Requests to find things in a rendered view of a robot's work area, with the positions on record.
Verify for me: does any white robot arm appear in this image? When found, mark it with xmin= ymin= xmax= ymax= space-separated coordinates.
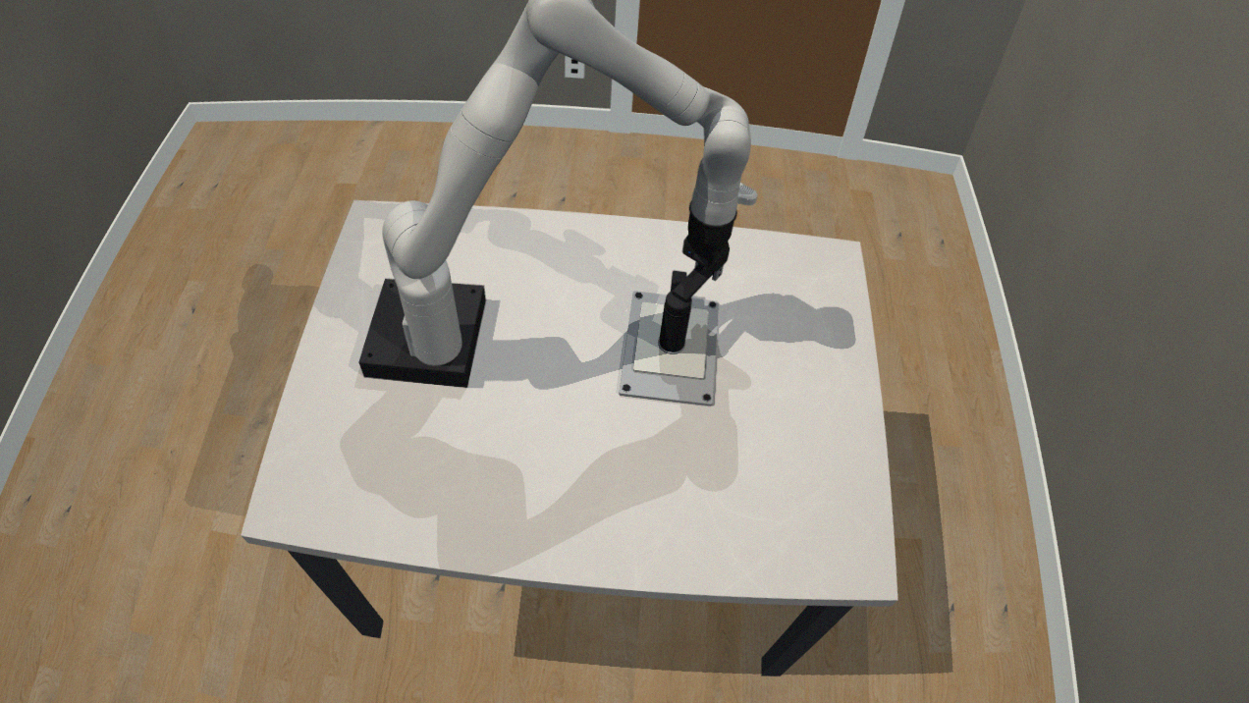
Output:
xmin=382 ymin=0 xmax=751 ymax=365

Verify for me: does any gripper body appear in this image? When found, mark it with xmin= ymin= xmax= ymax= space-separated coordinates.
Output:
xmin=682 ymin=184 xmax=758 ymax=271

